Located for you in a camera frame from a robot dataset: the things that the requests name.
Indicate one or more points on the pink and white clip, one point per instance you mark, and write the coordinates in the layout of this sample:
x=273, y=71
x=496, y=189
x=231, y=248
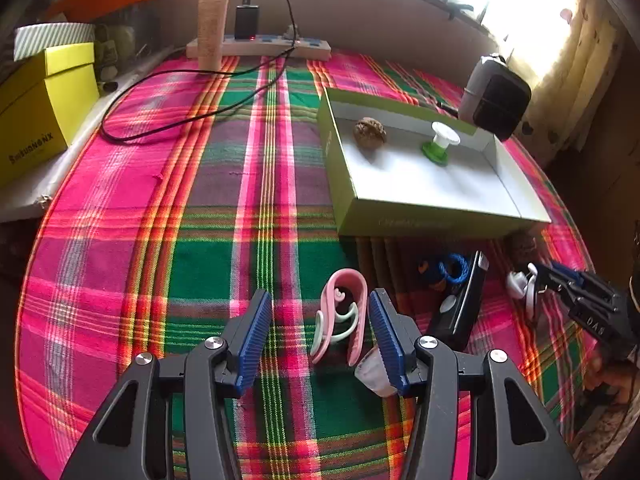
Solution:
x=320, y=342
x=357, y=330

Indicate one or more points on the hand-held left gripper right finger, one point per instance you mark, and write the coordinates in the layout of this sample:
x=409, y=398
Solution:
x=385, y=335

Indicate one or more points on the brown walnut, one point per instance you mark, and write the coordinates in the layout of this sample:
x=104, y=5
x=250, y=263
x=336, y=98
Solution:
x=370, y=132
x=522, y=245

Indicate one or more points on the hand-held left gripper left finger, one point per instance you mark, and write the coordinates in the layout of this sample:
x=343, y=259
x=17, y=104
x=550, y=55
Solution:
x=252, y=340

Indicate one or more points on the grey and black heater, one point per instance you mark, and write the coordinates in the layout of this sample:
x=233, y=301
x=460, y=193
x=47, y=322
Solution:
x=497, y=97

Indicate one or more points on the yellow cardboard box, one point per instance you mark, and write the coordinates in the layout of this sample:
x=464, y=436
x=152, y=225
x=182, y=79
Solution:
x=35, y=110

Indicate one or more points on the shallow green cardboard box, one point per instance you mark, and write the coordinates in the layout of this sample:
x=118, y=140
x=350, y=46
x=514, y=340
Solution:
x=425, y=185

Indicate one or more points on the patterned curtain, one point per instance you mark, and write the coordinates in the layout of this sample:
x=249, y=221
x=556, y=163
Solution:
x=575, y=60

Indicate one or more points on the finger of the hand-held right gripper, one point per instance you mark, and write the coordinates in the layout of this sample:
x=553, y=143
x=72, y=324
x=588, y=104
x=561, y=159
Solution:
x=552, y=289
x=560, y=272

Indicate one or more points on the black rectangular device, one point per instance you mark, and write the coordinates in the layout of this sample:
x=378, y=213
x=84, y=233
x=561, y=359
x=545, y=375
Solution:
x=462, y=305

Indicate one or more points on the striped gift box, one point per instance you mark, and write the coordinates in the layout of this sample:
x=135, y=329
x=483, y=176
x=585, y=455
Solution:
x=50, y=37

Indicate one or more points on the white power strip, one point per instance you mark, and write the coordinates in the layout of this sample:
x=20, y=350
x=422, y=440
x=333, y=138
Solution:
x=310, y=50

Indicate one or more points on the green and white spool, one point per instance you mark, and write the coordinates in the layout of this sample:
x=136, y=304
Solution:
x=439, y=146

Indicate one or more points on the black tube with clear cap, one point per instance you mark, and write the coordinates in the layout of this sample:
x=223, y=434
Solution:
x=372, y=375

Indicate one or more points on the plaid tablecloth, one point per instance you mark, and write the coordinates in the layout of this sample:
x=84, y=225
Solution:
x=200, y=210

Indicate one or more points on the black charger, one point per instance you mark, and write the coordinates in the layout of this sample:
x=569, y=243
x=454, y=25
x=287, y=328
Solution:
x=247, y=22

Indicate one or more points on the grey white round gadget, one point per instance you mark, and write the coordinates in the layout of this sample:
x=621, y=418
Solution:
x=517, y=282

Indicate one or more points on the cream tube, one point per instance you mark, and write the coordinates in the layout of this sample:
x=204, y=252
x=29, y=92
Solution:
x=212, y=25

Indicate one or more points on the person's right hand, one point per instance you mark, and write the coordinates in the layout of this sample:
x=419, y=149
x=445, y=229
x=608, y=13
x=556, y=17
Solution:
x=607, y=377

